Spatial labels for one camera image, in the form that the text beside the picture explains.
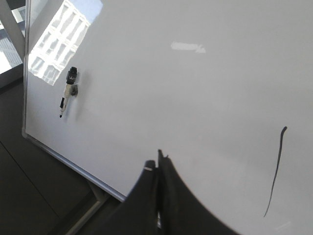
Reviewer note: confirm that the black and white marker pen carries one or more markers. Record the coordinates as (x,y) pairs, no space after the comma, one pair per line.
(70,89)

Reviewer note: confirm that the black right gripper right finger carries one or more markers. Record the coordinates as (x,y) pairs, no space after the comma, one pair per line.
(181,213)

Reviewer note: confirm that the white whiteboard with aluminium frame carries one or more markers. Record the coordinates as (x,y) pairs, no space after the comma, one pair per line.
(223,87)

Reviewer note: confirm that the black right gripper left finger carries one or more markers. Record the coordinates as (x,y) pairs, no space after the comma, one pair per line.
(137,215)

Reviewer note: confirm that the grey whiteboard stand leg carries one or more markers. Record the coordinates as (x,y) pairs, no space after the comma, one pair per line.
(101,197)

